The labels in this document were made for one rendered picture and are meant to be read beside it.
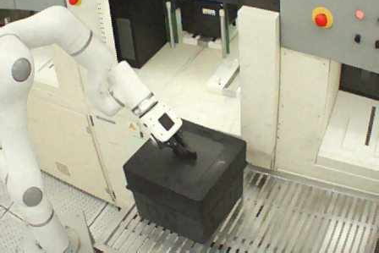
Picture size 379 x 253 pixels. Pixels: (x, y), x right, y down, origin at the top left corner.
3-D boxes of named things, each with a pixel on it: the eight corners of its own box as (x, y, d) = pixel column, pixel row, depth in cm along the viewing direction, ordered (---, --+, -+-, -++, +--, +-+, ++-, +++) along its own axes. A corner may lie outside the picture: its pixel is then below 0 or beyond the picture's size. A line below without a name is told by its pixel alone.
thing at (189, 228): (178, 167, 169) (174, 133, 158) (244, 192, 156) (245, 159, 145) (136, 215, 151) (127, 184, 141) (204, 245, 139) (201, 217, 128)
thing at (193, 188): (124, 188, 142) (117, 160, 133) (174, 134, 160) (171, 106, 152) (202, 223, 128) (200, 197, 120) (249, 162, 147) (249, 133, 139)
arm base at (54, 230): (37, 266, 131) (17, 239, 120) (31, 228, 146) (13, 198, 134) (83, 259, 135) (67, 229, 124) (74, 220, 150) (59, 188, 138)
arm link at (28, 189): (30, 178, 127) (52, 208, 117) (2, 187, 120) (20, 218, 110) (23, 28, 104) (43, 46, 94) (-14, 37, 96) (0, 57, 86)
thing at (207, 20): (179, 36, 217) (174, -19, 198) (197, 19, 231) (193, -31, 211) (226, 46, 208) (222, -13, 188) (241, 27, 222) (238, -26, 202)
